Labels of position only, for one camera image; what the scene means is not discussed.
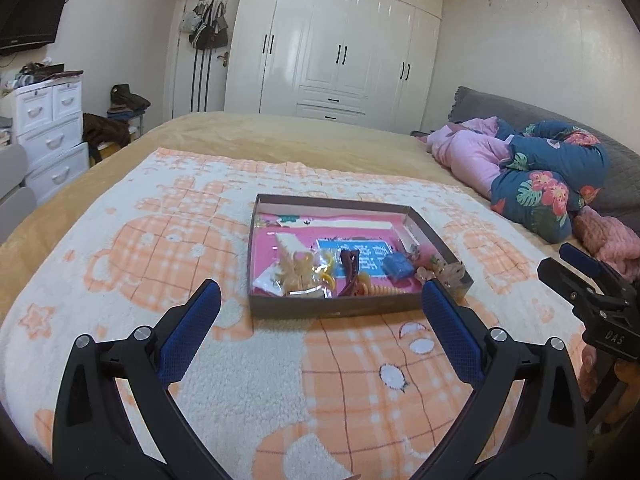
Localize orange white plaid blanket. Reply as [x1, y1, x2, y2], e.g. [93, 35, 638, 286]
[0, 147, 592, 480]

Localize person's right hand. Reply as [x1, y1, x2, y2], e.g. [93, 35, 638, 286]
[579, 347, 638, 401]

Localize black television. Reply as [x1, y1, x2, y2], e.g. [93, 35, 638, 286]
[0, 0, 76, 57]

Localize pile of dark clothes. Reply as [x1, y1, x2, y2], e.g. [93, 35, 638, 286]
[107, 84, 152, 122]

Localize blue hair clip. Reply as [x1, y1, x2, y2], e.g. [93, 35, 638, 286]
[382, 252, 412, 279]

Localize white door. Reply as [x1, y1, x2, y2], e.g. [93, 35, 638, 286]
[167, 0, 236, 122]

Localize blue floral quilt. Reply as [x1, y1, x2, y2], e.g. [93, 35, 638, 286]
[490, 120, 612, 244]

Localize pink clothing pile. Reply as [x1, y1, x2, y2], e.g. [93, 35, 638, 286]
[425, 116, 517, 199]

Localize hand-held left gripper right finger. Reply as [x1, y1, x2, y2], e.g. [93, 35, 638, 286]
[410, 279, 589, 480]

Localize white wardrobe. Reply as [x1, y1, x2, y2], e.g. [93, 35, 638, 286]
[165, 0, 445, 137]

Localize clutter on drawer cabinet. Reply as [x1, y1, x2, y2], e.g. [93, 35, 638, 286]
[0, 61, 84, 95]

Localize pink paper box liner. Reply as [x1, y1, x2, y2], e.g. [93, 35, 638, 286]
[252, 211, 452, 302]

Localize shallow cardboard box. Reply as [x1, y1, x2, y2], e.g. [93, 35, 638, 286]
[247, 193, 475, 320]

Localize brown hanging bag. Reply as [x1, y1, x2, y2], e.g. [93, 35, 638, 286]
[212, 2, 230, 49]

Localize white hair comb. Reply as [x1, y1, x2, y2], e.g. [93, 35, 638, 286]
[276, 232, 314, 262]

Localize grey chair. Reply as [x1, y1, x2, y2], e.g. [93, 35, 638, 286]
[0, 142, 39, 247]

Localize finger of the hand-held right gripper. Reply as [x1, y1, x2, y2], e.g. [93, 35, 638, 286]
[559, 243, 628, 291]
[536, 258, 603, 322]

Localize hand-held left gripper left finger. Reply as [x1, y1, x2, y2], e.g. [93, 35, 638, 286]
[51, 279, 236, 480]

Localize orange ribbed hair tie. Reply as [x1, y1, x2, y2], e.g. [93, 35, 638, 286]
[357, 275, 409, 299]

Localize grey quilted headboard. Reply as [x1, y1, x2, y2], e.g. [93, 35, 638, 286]
[447, 86, 640, 232]

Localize sheer dotted hair bow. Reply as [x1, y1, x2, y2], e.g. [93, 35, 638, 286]
[415, 255, 464, 287]

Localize white drawer cabinet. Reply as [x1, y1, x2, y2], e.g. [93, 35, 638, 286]
[0, 79, 91, 207]

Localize maroon hair clip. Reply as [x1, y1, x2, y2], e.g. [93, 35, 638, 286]
[340, 248, 362, 299]

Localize brown jacket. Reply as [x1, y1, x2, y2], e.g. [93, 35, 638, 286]
[82, 112, 132, 162]

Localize pink knitted cloth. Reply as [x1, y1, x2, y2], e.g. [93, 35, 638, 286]
[572, 206, 640, 284]

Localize yellow hair clip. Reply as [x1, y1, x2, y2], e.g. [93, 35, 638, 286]
[312, 252, 337, 287]

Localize black hanging straps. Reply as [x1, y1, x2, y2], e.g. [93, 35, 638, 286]
[191, 49, 209, 112]

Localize beige claw hair clip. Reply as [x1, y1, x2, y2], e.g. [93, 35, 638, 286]
[272, 255, 321, 292]

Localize beige bed cover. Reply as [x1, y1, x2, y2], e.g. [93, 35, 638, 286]
[0, 111, 503, 311]

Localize black hanging bag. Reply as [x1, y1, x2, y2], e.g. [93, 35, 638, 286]
[189, 2, 217, 52]

